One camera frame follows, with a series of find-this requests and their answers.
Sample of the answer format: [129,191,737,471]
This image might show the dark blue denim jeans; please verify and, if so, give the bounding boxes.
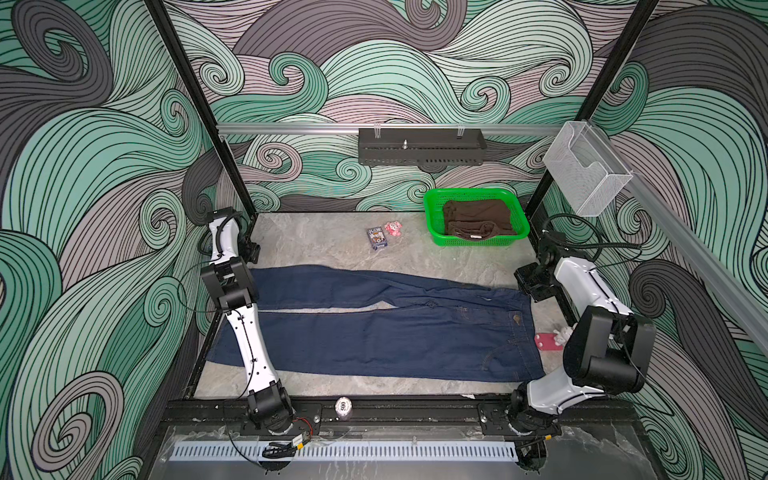
[206,265,547,383]

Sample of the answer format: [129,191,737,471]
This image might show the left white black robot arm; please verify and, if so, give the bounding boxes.
[200,207,295,433]

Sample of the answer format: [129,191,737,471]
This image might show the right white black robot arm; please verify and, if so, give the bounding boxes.
[507,217,657,436]

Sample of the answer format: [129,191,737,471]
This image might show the brown folded trousers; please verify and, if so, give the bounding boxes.
[443,199,517,241]

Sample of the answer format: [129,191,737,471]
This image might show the pink flat object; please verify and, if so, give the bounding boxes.
[534,326,574,351]

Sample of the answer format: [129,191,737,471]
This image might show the green plastic basket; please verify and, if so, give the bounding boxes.
[423,188,530,247]

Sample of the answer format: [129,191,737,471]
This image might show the blue playing card box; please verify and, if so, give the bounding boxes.
[366,227,388,251]

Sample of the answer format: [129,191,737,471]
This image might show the pink plush toy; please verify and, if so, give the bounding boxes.
[384,221,402,237]

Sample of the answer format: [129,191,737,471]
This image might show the round silver knob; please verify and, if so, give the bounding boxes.
[335,397,352,418]

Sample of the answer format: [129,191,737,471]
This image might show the clear plastic wall bin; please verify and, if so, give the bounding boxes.
[543,121,633,217]

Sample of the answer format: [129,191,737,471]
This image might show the aluminium back wall rail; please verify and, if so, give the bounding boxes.
[216,122,564,137]

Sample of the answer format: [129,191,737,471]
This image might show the aluminium wall rail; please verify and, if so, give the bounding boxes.
[597,129,767,351]
[216,122,564,137]

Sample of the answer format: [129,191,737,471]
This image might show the black perforated wall shelf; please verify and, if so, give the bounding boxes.
[358,129,487,173]

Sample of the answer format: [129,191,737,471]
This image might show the aluminium right wall rail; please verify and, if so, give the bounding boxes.
[597,129,767,351]

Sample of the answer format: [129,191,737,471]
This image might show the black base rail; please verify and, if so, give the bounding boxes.
[160,395,637,438]

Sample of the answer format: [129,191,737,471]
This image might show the white slotted cable duct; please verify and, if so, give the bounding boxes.
[169,440,518,462]

